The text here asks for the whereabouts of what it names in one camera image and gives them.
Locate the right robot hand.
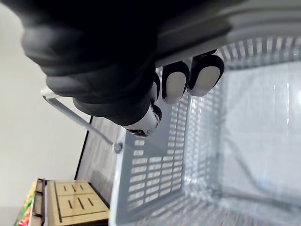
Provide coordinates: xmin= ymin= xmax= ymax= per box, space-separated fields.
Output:
xmin=0 ymin=0 xmax=250 ymax=137

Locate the grey plastic shopping basket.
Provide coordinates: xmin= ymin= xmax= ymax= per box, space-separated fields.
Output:
xmin=40 ymin=0 xmax=301 ymax=226

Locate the colourful vegetable print panel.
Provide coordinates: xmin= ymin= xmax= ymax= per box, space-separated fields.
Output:
xmin=14 ymin=180 xmax=38 ymax=226

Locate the wooden crate shelf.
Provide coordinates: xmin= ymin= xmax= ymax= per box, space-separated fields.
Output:
xmin=32 ymin=178 xmax=111 ymax=226

